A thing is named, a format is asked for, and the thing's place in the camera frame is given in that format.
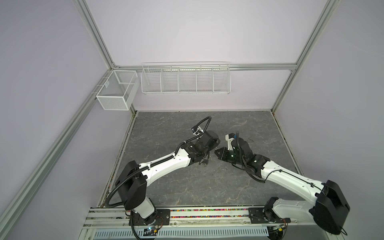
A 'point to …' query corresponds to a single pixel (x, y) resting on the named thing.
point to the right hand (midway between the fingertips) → (214, 152)
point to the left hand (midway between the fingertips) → (215, 141)
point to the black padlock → (205, 162)
